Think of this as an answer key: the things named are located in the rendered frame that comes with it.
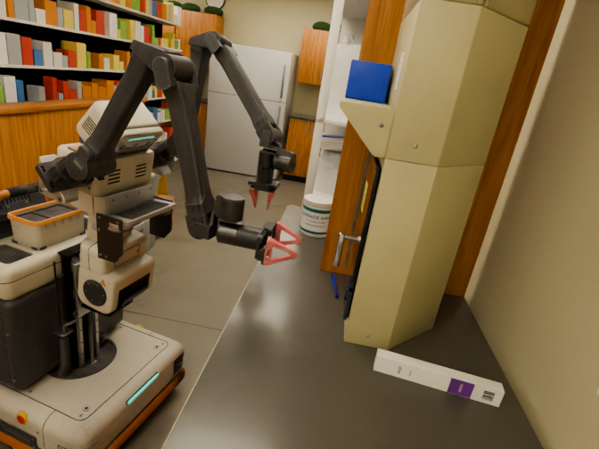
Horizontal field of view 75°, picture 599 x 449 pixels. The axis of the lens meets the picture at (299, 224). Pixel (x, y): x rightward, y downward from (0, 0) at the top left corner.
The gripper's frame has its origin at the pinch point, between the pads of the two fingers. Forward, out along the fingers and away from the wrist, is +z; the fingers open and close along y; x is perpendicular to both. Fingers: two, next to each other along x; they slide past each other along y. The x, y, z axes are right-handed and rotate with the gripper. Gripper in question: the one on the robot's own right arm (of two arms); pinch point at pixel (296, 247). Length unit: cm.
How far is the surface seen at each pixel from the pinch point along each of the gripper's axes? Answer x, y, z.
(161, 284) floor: 116, 148, -100
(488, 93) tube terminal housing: -43, 2, 34
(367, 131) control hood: -31.4, -5.8, 10.6
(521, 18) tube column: -58, 5, 36
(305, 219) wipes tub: 14, 61, -2
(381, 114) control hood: -35.2, -5.8, 12.6
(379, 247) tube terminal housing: -6.8, -5.6, 19.0
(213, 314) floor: 115, 125, -53
